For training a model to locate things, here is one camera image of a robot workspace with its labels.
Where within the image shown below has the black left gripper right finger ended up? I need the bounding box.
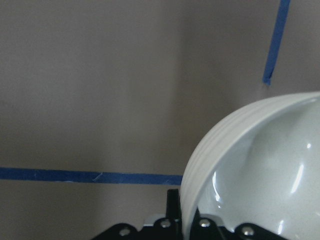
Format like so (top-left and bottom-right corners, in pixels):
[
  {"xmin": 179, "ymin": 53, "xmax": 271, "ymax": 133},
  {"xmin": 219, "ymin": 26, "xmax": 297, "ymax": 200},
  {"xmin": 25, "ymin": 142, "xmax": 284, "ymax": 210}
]
[{"xmin": 193, "ymin": 209, "xmax": 225, "ymax": 240}]

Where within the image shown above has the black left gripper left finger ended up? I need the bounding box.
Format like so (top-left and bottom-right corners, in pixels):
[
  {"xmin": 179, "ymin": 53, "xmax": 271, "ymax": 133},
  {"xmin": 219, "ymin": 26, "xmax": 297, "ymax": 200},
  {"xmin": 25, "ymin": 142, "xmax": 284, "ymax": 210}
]
[{"xmin": 165, "ymin": 189, "xmax": 182, "ymax": 240}]

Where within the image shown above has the white ceramic bowl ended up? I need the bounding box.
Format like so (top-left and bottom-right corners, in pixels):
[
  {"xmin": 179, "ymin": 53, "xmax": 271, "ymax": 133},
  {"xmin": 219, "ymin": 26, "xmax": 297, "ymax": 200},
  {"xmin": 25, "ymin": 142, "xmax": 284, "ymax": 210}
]
[{"xmin": 180, "ymin": 91, "xmax": 320, "ymax": 240}]

